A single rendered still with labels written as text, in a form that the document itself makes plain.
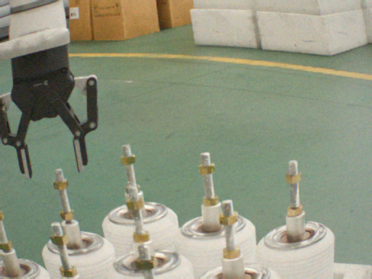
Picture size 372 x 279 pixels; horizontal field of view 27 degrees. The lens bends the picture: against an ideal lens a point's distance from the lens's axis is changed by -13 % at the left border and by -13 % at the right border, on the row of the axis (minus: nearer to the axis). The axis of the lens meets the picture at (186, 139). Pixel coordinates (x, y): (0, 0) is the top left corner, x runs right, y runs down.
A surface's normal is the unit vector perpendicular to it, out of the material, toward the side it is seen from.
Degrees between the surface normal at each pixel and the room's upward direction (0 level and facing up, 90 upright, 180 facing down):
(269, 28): 90
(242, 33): 90
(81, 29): 89
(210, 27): 90
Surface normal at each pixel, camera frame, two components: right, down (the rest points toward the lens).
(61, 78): 0.07, 0.25
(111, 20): -0.74, 0.27
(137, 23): 0.66, 0.11
